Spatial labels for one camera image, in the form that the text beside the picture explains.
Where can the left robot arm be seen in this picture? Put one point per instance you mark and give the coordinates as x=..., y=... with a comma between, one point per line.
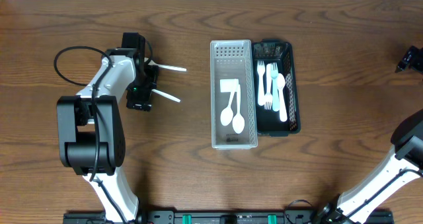
x=91, y=135

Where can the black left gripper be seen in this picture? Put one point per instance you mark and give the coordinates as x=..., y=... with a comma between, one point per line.
x=153, y=79

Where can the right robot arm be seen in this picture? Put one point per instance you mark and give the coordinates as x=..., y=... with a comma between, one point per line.
x=402, y=165

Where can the clear plastic basket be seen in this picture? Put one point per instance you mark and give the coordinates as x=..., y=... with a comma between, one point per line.
x=231, y=64

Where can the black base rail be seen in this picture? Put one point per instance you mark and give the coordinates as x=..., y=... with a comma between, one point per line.
x=170, y=217

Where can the white plastic fork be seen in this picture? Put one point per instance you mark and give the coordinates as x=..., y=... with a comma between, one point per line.
x=268, y=95
x=275, y=97
x=261, y=71

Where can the white plastic spoon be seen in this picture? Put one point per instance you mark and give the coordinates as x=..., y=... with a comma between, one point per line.
x=281, y=84
x=169, y=67
x=238, y=120
x=227, y=113
x=166, y=95

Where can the black plastic basket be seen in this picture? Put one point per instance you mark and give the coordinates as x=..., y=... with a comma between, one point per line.
x=268, y=121

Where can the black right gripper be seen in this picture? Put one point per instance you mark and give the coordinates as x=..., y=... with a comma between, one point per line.
x=414, y=56

